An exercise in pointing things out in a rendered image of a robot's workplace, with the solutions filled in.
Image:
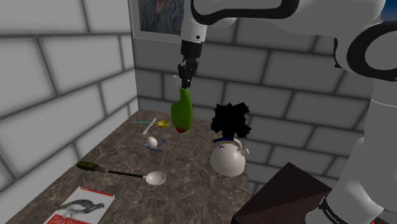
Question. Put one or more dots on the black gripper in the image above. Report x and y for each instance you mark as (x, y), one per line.
(190, 52)

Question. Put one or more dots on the green spray bottle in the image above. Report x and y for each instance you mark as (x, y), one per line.
(182, 111)

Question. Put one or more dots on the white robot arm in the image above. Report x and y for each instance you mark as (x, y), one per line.
(356, 93)

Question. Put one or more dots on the white plastic spoon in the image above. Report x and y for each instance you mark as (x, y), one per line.
(149, 126)

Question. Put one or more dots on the white egg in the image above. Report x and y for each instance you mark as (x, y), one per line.
(152, 142)

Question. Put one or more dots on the white round vase black plant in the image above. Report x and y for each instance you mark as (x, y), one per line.
(229, 149)

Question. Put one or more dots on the dark robot stand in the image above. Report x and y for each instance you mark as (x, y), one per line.
(279, 195)

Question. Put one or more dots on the white book with bird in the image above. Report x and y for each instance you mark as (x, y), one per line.
(79, 208)

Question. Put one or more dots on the wall picture of person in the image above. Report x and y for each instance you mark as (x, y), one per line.
(159, 17)

